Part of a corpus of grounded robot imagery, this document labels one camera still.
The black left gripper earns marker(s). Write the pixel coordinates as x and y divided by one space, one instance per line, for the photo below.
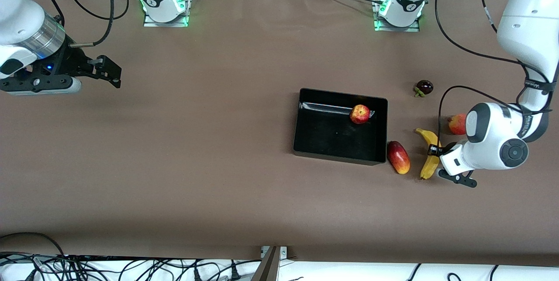
448 146

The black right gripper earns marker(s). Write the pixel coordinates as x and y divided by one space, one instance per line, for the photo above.
71 63

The yellow banana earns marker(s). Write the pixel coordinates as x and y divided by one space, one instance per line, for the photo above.
430 165

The red yellow streaked apple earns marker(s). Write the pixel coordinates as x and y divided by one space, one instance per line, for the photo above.
360 115

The black rectangular plastic box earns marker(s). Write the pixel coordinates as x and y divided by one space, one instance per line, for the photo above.
336 137

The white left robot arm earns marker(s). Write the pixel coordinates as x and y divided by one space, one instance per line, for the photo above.
528 23

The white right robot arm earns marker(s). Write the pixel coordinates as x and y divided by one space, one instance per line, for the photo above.
22 14

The plain red apple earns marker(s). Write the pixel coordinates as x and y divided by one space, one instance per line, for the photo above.
457 124

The red yellow mango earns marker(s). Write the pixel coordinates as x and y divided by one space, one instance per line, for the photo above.
398 157

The dark purple mangosteen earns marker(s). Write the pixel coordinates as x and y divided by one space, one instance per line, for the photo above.
425 86

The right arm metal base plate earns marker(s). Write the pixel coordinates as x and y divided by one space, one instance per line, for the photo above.
150 22

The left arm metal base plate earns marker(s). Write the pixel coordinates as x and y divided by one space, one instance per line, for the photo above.
410 29

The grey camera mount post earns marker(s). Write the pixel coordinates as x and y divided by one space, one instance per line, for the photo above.
267 268

